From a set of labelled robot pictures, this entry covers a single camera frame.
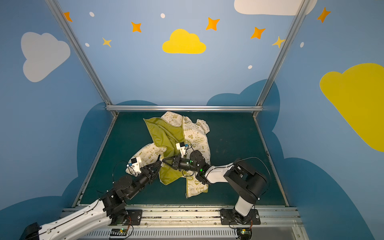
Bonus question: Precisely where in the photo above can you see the white green printed jacket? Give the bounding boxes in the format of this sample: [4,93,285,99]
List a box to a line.
[133,112,211,198]

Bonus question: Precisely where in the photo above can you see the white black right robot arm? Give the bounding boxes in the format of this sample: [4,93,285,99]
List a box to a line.
[162,150,268,219]

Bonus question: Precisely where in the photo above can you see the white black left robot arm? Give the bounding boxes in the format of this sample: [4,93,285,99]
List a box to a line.
[20,160,162,240]

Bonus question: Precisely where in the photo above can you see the left small circuit board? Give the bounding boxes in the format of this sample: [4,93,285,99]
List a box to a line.
[109,228,129,239]

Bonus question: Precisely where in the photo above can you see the small circuit board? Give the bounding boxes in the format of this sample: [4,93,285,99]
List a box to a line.
[109,228,129,239]
[236,228,253,240]

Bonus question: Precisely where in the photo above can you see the right small circuit board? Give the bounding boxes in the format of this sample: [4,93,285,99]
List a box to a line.
[236,228,253,240]

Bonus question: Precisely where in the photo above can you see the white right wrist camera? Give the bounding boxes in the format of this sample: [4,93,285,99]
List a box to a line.
[176,142,189,158]

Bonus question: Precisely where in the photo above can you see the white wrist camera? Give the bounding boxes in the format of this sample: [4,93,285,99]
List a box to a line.
[126,157,142,177]
[176,142,189,158]

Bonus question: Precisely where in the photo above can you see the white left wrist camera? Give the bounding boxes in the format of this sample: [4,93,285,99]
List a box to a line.
[126,157,142,177]

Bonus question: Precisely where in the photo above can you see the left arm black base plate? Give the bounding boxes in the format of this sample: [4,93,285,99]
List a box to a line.
[117,209,143,226]

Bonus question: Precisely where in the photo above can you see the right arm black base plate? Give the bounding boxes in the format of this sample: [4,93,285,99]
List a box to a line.
[220,209,261,225]

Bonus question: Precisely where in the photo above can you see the rear horizontal aluminium frame bar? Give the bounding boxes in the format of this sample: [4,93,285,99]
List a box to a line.
[106,105,264,112]

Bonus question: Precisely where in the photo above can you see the right table edge rail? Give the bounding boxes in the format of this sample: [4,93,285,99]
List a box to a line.
[253,112,290,207]

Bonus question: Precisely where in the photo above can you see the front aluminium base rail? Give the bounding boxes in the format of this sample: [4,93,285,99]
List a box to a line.
[59,204,310,240]

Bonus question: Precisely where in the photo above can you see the left aluminium frame post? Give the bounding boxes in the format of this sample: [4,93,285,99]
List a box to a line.
[45,0,113,107]

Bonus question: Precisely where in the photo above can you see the aluminium frame post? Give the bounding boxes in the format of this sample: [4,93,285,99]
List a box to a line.
[45,0,113,107]
[253,0,312,121]

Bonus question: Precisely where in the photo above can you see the right aluminium frame post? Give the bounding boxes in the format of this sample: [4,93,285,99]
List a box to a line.
[253,0,312,121]

